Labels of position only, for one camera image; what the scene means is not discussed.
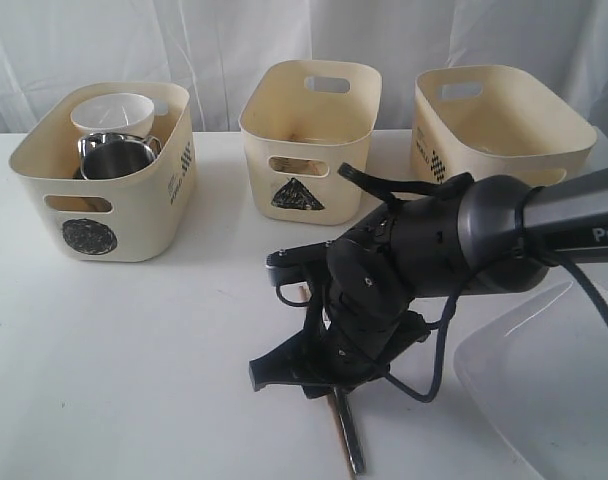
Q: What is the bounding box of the white ceramic bowl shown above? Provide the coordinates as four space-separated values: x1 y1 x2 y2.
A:
70 93 155 137

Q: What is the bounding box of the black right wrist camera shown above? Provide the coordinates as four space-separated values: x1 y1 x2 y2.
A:
265 242 331 287

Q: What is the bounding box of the white curtain backdrop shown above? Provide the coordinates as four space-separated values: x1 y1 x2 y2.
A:
0 1 608 137

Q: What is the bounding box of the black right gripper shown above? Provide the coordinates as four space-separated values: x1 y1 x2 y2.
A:
248 301 429 399

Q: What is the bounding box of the cream bin with square mark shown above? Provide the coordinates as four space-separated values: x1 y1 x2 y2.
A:
410 65 597 186

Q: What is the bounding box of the white rectangular plate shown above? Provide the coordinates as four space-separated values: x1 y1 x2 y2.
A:
454 281 608 479

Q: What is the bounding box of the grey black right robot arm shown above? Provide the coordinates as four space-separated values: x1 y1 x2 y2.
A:
249 165 608 403

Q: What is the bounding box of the stainless steel table knife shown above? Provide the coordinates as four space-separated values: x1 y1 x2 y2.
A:
332 388 367 478

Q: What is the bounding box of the wooden chopstick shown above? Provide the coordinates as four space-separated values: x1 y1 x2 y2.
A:
269 156 328 177
297 285 358 480

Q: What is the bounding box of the cream bin with circle mark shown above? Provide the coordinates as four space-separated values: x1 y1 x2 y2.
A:
9 82 196 262

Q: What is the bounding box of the steel mug with wire handle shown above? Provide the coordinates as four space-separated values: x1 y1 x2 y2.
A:
78 132 162 180

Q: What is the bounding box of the cream bin with triangle mark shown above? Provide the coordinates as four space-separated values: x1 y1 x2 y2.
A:
239 60 382 225

